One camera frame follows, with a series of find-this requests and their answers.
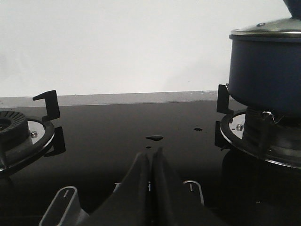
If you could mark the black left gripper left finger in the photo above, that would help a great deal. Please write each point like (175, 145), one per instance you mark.
(127, 204)

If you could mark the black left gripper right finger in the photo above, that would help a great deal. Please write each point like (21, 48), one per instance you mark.
(176, 206)

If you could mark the glass lid with blue knob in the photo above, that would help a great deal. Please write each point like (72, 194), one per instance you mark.
(280, 28)

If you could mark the dark blue cooking pot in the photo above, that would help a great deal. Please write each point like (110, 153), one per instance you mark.
(265, 73)

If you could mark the right silver stove knob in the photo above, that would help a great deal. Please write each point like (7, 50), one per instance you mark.
(195, 188)

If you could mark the silver stove knob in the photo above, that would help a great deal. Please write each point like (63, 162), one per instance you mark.
(195, 188)
(65, 209)

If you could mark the left silver stove knob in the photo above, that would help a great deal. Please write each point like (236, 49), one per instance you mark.
(65, 209)

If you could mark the black glass gas cooktop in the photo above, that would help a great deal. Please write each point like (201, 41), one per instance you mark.
(96, 145)

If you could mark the right gas burner with support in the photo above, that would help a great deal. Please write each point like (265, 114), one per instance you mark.
(270, 137)

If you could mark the gas burner with support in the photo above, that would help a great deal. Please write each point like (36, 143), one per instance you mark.
(270, 137)
(23, 138)

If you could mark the left gas burner with support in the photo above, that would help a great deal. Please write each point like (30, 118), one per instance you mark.
(23, 138)

